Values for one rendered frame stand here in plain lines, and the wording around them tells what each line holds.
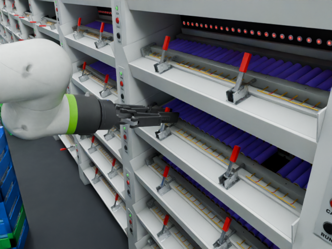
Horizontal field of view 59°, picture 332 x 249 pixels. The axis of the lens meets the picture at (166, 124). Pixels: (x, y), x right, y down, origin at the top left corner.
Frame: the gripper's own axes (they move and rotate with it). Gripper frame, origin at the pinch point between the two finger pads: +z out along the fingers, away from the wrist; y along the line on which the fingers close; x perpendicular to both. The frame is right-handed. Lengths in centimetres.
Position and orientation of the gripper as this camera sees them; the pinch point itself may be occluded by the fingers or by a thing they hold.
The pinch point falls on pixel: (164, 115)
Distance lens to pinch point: 81.7
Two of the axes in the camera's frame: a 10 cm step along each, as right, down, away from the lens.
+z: 8.2, -0.1, 5.8
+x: 1.9, -9.4, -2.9
